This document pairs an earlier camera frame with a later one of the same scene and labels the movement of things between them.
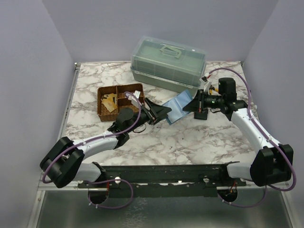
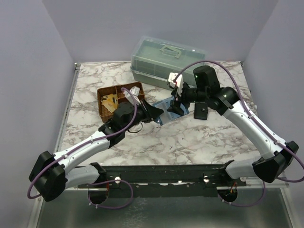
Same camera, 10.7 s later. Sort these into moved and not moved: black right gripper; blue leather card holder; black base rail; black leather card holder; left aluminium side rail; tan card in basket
Moved: blue leather card holder; black right gripper
Not moved: tan card in basket; left aluminium side rail; black leather card holder; black base rail
